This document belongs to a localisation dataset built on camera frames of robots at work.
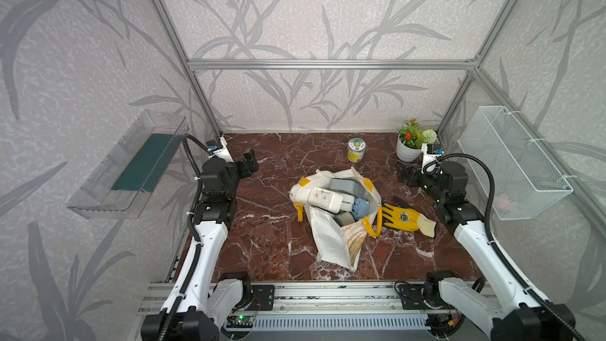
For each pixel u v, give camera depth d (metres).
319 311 0.72
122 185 0.63
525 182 0.60
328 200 0.80
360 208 0.86
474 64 0.94
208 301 0.48
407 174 0.70
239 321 0.71
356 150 1.05
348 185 0.83
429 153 0.66
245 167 0.67
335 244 0.72
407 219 0.89
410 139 0.99
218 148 0.63
